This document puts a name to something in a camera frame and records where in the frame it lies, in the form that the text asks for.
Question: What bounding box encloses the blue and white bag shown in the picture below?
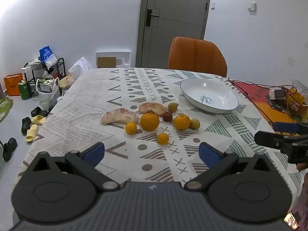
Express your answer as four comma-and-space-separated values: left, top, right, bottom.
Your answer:
39, 46, 58, 69

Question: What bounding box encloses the red and orange mat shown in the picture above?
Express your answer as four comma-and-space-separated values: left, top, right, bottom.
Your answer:
232, 80, 308, 126

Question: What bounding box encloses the patterned white tablecloth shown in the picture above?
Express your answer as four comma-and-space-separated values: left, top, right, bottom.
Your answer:
16, 67, 302, 198

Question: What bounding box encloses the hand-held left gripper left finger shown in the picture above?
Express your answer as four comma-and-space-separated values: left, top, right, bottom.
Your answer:
26, 142, 120, 193

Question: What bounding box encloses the small orange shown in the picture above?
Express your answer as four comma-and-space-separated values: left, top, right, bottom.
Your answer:
157, 133, 169, 145
125, 122, 137, 135

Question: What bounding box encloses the white and grey charger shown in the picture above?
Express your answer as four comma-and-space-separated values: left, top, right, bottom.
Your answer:
269, 89, 286, 100

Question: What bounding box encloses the grey door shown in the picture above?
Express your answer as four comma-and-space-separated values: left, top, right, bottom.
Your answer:
135, 0, 213, 68

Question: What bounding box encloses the small peeled pomelo segment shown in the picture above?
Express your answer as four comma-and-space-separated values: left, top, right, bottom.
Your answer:
139, 102, 166, 116

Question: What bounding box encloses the clear plastic packet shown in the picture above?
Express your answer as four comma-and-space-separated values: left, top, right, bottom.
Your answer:
291, 78, 308, 94

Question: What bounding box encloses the green bag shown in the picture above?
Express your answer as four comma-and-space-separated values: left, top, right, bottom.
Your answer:
18, 80, 32, 100

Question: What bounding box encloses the black cable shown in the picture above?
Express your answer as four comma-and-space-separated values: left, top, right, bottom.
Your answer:
227, 78, 293, 126

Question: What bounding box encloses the filled white plastic bag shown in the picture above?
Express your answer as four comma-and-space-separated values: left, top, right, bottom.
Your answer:
36, 77, 60, 110

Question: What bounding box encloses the orange chair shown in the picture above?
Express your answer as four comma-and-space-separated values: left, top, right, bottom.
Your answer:
168, 36, 228, 77

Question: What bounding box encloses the black slipper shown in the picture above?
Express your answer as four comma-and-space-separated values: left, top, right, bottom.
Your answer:
21, 117, 32, 135
2, 138, 18, 162
31, 106, 49, 117

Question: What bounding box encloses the white plate with blue rim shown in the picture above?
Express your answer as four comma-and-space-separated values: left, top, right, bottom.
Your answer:
180, 78, 239, 114

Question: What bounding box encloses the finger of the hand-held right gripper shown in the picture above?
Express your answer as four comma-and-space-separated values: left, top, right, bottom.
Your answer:
254, 130, 293, 150
273, 122, 308, 135

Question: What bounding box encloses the large orange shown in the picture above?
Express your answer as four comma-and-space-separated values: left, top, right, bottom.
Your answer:
140, 113, 160, 132
174, 114, 191, 131

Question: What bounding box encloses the yellow slipper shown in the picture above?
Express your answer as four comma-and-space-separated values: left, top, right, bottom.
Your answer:
31, 115, 47, 126
25, 124, 39, 142

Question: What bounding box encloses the yellow-green packet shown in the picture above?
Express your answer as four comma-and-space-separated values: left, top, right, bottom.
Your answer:
292, 111, 308, 123

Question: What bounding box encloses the green rug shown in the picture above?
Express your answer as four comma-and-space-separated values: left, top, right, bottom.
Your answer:
0, 97, 14, 124

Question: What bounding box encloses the orange paper bag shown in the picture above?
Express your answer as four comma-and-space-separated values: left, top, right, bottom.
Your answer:
3, 73, 24, 97

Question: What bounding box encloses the white foam packaging with cardboard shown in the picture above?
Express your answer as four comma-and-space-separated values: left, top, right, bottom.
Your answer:
95, 51, 131, 69

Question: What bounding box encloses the black metal rack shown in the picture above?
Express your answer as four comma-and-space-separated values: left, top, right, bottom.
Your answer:
24, 58, 66, 98

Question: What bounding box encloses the translucent white plastic bag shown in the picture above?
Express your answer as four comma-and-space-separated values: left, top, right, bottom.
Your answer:
68, 57, 93, 81

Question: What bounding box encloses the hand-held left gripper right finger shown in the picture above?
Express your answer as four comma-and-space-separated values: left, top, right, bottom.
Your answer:
184, 142, 279, 191

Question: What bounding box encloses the orange wire basket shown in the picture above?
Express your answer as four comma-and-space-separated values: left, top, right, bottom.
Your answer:
286, 87, 308, 121

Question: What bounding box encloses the black door handle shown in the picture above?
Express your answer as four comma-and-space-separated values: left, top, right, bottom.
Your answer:
146, 8, 160, 27

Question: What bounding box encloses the large peeled pomelo segment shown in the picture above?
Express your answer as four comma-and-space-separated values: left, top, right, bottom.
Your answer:
101, 109, 139, 125

